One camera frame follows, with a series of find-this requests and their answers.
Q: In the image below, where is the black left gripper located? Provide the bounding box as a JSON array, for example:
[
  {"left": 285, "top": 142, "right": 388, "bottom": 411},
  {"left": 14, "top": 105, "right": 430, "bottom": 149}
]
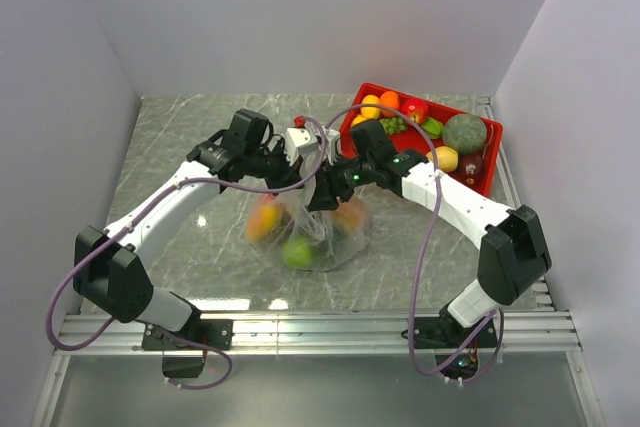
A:
[{"left": 246, "top": 137, "right": 305, "bottom": 196}]

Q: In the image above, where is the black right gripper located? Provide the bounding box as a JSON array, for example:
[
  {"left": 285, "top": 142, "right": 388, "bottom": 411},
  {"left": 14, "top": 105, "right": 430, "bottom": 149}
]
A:
[{"left": 308, "top": 152, "right": 375, "bottom": 212}]

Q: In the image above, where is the clear plastic bag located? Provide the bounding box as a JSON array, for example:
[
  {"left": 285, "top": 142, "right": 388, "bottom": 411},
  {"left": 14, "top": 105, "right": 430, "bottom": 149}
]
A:
[{"left": 244, "top": 166, "right": 371, "bottom": 273}]

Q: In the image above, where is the yellow orange fake mango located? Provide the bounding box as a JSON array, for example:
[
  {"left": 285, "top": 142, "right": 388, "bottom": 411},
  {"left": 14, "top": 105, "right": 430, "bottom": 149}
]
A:
[{"left": 245, "top": 204, "right": 281, "bottom": 243}]

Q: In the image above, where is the green fake apple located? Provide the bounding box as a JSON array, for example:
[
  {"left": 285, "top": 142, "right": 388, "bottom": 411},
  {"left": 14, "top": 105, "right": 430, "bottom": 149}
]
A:
[{"left": 281, "top": 236, "right": 314, "bottom": 270}]

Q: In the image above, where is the orange fake pineapple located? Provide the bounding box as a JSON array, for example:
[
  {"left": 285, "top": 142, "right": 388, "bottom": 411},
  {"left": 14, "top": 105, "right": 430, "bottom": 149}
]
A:
[{"left": 331, "top": 196, "right": 367, "bottom": 234}]

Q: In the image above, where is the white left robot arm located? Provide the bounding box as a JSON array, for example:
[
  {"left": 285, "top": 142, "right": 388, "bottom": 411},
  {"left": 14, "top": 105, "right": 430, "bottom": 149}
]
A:
[{"left": 72, "top": 109, "right": 329, "bottom": 349}]

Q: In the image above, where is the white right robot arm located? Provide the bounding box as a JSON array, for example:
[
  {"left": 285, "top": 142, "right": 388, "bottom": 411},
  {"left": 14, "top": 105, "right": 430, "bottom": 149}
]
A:
[{"left": 310, "top": 120, "right": 552, "bottom": 347}]

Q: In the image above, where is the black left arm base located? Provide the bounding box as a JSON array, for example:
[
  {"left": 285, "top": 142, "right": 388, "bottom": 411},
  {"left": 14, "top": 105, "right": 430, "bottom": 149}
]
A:
[{"left": 141, "top": 319, "right": 234, "bottom": 391}]

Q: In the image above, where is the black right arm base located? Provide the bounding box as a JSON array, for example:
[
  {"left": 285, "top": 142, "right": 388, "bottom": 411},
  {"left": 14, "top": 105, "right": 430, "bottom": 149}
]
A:
[{"left": 413, "top": 316, "right": 498, "bottom": 350}]

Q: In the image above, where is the bumpy yellow fake citron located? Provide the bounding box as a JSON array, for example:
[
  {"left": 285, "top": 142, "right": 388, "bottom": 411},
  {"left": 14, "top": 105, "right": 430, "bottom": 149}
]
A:
[{"left": 350, "top": 115, "right": 367, "bottom": 128}]

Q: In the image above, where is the yellow fake lemon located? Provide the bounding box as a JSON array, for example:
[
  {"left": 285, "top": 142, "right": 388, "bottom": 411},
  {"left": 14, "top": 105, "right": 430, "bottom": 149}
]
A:
[{"left": 360, "top": 95, "right": 381, "bottom": 119}]

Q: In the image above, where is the green fake grape bunch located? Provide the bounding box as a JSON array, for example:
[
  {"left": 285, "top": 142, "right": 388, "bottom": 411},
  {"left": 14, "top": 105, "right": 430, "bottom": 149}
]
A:
[{"left": 380, "top": 117, "right": 407, "bottom": 137}]

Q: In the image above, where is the orange fake orange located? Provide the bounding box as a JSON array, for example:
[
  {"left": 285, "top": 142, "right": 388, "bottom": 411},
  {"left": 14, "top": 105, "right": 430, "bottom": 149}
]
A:
[{"left": 379, "top": 90, "right": 401, "bottom": 117}]

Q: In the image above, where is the red fake pomegranate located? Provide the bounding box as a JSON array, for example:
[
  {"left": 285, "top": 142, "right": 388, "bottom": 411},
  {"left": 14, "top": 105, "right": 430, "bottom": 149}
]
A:
[{"left": 400, "top": 97, "right": 429, "bottom": 125}]

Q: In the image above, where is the pale yellow fake pear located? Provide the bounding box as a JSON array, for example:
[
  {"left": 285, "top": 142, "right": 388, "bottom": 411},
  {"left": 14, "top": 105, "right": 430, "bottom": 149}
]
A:
[{"left": 426, "top": 146, "right": 459, "bottom": 173}]

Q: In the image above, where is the green fake starfruit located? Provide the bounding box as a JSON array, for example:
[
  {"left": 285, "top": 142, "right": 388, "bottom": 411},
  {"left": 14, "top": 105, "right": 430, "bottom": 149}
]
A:
[{"left": 420, "top": 117, "right": 444, "bottom": 140}]

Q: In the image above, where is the dark red fake plum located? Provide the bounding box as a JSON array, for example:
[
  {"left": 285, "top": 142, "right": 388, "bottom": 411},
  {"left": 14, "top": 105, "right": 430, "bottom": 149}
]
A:
[{"left": 457, "top": 153, "right": 484, "bottom": 185}]

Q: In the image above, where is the green fake cantaloupe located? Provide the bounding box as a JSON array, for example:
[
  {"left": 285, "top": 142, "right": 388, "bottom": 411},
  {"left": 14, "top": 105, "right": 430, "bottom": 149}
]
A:
[{"left": 441, "top": 114, "right": 488, "bottom": 155}]

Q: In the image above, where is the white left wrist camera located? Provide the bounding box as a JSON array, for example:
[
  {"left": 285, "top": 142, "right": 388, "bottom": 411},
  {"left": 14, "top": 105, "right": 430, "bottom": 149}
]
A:
[{"left": 283, "top": 116, "right": 320, "bottom": 166}]

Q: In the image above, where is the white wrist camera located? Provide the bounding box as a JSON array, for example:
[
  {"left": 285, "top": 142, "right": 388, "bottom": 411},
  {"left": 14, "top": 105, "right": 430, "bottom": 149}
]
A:
[
  {"left": 283, "top": 116, "right": 320, "bottom": 166},
  {"left": 324, "top": 128, "right": 341, "bottom": 165}
]

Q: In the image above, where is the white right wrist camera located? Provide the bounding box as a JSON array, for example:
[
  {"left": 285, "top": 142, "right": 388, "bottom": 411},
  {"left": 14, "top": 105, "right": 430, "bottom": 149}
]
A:
[{"left": 324, "top": 128, "right": 341, "bottom": 165}]

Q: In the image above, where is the aluminium mounting rail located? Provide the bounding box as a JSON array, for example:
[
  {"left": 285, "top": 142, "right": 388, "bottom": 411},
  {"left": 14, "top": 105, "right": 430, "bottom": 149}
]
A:
[{"left": 59, "top": 310, "right": 582, "bottom": 356}]

